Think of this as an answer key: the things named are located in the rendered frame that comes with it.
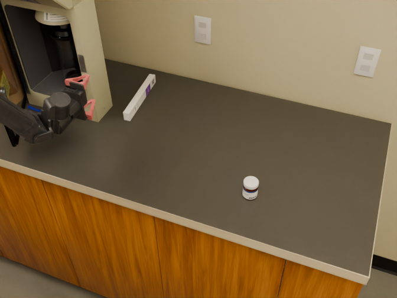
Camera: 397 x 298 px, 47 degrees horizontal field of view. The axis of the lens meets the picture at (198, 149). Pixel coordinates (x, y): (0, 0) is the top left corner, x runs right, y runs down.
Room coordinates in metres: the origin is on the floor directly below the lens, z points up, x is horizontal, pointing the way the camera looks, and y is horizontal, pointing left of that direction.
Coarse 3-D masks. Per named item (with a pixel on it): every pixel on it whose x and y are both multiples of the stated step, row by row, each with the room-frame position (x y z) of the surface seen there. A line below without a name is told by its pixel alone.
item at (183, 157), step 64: (128, 64) 1.72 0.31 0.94; (0, 128) 1.30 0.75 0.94; (128, 128) 1.29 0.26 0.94; (192, 128) 1.29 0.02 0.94; (256, 128) 1.28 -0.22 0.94; (320, 128) 1.28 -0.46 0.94; (384, 128) 1.27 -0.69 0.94; (128, 192) 0.98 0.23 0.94; (192, 192) 0.97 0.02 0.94; (320, 192) 0.96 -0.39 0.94; (320, 256) 0.73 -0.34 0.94
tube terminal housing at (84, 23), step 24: (0, 0) 1.44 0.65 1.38; (72, 0) 1.33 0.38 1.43; (72, 24) 1.34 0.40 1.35; (96, 24) 1.42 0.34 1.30; (96, 48) 1.40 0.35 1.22; (24, 72) 1.44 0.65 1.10; (96, 72) 1.37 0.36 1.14; (48, 96) 1.41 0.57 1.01; (96, 96) 1.35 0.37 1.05; (96, 120) 1.33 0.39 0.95
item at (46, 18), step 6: (36, 12) 1.44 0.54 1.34; (42, 12) 1.41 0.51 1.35; (36, 18) 1.43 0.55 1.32; (42, 18) 1.41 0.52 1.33; (48, 18) 1.40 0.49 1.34; (54, 18) 1.39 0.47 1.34; (60, 18) 1.40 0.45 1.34; (66, 18) 1.40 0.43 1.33; (48, 24) 1.39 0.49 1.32; (54, 24) 1.39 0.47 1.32; (60, 24) 1.39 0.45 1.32
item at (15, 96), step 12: (0, 24) 1.41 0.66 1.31; (0, 36) 1.37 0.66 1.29; (0, 48) 1.33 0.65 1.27; (0, 60) 1.29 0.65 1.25; (12, 60) 1.41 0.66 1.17; (0, 72) 1.25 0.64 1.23; (12, 72) 1.37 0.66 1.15; (0, 84) 1.21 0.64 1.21; (12, 84) 1.32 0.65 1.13; (12, 96) 1.28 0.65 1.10; (12, 144) 1.13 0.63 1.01
